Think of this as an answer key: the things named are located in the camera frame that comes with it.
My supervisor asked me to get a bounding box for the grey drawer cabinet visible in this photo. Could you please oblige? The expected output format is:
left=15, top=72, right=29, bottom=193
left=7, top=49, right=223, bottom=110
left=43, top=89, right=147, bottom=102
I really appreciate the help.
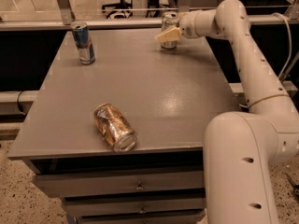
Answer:
left=9, top=29, right=238, bottom=224

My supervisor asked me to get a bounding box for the blue silver energy drink can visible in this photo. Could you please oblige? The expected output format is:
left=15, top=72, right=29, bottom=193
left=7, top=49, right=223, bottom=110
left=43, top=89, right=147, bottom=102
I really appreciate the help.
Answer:
left=71, top=21, right=95, bottom=64

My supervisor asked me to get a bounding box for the grey metal railing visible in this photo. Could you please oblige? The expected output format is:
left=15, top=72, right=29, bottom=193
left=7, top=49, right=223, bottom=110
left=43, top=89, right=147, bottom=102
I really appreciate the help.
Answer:
left=0, top=0, right=293, bottom=31

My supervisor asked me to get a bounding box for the orange soda can lying down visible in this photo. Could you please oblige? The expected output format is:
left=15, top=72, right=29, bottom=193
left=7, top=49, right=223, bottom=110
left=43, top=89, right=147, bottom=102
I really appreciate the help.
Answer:
left=93, top=104, right=136, bottom=152

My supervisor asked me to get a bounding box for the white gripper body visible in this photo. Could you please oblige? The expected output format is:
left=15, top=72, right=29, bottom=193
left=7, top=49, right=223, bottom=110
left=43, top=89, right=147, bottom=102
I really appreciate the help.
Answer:
left=179, top=11, right=198, bottom=39

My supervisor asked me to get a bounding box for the silver green 7up can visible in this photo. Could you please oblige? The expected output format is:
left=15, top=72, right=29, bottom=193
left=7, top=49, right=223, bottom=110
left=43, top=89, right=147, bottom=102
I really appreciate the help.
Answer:
left=162, top=11, right=179, bottom=49

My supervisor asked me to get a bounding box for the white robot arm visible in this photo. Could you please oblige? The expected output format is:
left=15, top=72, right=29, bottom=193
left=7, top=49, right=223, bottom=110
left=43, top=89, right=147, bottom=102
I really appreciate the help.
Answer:
left=157, top=0, right=299, bottom=224

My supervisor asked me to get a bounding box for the black office chair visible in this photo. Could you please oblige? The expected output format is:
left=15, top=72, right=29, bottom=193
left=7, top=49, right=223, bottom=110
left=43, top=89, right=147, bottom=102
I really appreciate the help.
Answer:
left=97, top=0, right=134, bottom=20

